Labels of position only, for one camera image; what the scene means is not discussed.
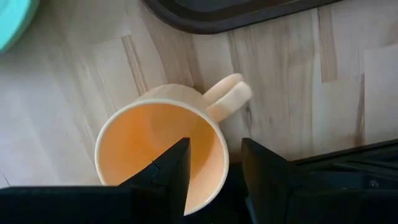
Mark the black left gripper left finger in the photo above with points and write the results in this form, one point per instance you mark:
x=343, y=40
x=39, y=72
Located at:
x=161, y=193

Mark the green round plate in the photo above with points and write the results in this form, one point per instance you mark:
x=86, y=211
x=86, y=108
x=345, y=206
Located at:
x=12, y=21

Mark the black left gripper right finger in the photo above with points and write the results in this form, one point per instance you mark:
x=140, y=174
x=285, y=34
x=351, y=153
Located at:
x=267, y=186

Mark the orange ceramic mug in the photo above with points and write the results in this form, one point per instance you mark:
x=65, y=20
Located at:
x=140, y=140

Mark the dark brown plastic tray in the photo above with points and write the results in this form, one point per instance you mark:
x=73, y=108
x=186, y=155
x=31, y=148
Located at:
x=192, y=18

